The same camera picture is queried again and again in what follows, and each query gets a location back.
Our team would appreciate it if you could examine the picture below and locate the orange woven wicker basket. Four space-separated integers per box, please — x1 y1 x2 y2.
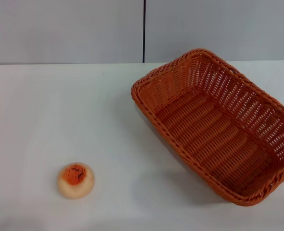
130 48 284 207

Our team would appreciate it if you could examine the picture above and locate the round bun with orange top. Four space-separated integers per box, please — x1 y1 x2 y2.
57 162 95 200

